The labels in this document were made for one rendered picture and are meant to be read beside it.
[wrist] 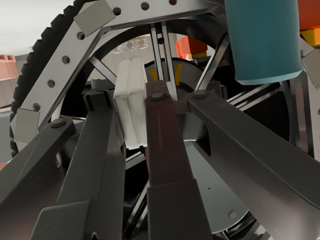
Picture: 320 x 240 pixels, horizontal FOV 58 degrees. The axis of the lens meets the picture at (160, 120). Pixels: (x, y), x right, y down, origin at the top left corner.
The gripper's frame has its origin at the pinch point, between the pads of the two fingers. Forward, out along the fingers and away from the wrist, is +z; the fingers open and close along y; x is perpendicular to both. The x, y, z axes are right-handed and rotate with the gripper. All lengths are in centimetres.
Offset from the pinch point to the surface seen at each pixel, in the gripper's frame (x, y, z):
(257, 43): -3.7, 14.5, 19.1
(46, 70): -4.2, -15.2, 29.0
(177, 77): -25, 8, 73
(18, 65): -121, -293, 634
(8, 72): -117, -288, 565
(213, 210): -21.4, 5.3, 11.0
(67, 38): -0.4, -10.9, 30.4
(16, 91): -8.5, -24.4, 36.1
